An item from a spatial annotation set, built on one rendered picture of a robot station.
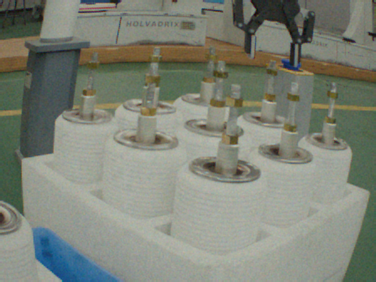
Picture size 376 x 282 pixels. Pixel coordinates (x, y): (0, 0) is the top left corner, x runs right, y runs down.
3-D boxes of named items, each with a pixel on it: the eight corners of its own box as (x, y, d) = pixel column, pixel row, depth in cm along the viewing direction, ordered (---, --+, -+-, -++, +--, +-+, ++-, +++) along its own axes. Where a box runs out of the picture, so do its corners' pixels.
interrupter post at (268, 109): (276, 126, 90) (279, 103, 90) (261, 124, 90) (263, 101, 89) (273, 122, 93) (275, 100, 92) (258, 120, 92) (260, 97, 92)
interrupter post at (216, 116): (206, 133, 82) (209, 107, 81) (202, 128, 84) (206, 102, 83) (225, 134, 82) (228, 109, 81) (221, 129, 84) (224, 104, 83)
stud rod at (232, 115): (234, 158, 67) (242, 86, 65) (228, 159, 66) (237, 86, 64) (226, 155, 67) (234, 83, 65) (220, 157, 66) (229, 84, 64)
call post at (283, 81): (240, 232, 115) (264, 65, 107) (262, 223, 120) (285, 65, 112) (268, 242, 110) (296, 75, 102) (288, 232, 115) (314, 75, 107)
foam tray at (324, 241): (28, 258, 88) (21, 158, 83) (185, 225, 116) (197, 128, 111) (197, 370, 63) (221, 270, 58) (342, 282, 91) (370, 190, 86)
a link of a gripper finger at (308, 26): (310, 9, 86) (302, 39, 87) (319, 14, 86) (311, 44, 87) (305, 7, 88) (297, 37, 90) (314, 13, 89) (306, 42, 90)
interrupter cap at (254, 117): (295, 133, 88) (296, 127, 88) (247, 127, 87) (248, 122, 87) (284, 119, 95) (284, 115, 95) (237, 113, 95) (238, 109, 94)
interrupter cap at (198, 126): (189, 138, 79) (190, 132, 78) (179, 122, 86) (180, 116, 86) (250, 142, 80) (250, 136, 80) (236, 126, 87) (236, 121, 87)
